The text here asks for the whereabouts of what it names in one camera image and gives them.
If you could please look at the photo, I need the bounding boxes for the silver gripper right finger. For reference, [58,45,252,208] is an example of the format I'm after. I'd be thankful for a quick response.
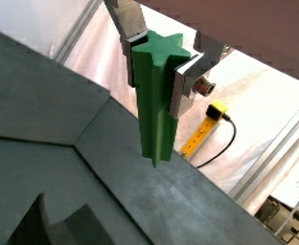
[169,32,225,119]

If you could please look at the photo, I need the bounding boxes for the black sensor cable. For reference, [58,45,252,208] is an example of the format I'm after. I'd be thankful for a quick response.
[195,115,238,169]

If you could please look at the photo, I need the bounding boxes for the yellow sensor with bracket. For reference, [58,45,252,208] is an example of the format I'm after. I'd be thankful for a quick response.
[179,100,227,159]

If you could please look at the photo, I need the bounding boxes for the green star-profile bar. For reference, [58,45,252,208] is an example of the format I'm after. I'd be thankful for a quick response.
[132,31,191,167]

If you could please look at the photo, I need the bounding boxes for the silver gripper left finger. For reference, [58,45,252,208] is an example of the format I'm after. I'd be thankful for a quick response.
[104,0,149,87]

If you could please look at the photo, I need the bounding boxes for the black curved fixture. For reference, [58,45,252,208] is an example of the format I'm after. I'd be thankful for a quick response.
[8,192,115,245]

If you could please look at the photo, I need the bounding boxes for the aluminium frame rail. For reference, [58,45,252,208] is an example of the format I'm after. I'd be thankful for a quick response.
[229,109,299,205]

